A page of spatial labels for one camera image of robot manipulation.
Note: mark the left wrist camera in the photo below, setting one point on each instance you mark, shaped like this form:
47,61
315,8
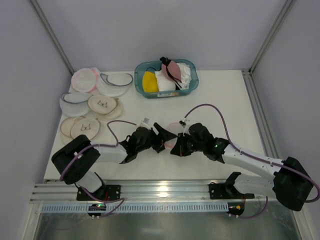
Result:
145,121

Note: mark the teal plastic basket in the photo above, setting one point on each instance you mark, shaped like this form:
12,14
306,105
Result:
155,65

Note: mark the beige laundry bag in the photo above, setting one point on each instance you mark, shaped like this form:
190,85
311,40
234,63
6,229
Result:
73,127
105,108

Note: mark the pink-trimmed laundry bag stack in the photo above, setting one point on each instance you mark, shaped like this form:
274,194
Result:
85,79

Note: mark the left aluminium corner post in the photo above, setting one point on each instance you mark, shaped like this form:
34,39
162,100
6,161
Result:
51,34

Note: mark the pink-trimmed mesh laundry bag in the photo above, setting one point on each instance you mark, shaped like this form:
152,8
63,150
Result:
175,128

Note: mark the beige laundry bag lower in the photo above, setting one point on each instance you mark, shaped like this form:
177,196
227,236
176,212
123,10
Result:
73,127

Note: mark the white lace bra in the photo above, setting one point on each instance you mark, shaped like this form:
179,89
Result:
185,72

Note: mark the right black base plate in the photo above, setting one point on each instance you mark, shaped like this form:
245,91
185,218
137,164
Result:
223,191

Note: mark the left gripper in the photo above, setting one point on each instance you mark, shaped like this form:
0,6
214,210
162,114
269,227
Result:
155,139

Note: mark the right aluminium side rail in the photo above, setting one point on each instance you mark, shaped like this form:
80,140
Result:
267,139

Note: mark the grey-trimmed open laundry bag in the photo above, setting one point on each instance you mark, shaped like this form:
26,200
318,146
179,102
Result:
114,84

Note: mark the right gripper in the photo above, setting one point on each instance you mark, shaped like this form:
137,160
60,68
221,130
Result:
181,144

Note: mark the grey-trimmed folded laundry bag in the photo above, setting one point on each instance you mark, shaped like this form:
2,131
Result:
74,104

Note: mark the yellow bra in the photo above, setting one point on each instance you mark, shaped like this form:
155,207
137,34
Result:
149,82

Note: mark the pink and black bra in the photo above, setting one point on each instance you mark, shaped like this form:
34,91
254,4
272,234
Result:
170,69

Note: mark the aluminium corner post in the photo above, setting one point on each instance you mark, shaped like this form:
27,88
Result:
51,34
272,33

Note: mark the right aluminium corner post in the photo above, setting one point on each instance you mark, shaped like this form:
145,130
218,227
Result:
272,33

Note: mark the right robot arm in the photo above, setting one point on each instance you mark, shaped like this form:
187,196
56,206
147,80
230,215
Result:
285,180

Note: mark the aluminium front rail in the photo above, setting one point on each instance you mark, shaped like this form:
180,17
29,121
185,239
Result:
135,190

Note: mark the beige laundry bag upper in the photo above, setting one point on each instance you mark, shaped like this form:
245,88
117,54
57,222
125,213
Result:
105,108

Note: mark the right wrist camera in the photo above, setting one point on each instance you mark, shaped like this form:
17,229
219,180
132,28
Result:
184,122

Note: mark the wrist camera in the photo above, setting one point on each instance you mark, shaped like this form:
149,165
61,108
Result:
184,122
145,121

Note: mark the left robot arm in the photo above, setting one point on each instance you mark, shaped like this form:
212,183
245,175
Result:
74,160

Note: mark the slotted cable duct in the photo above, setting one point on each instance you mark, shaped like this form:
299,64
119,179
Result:
134,207

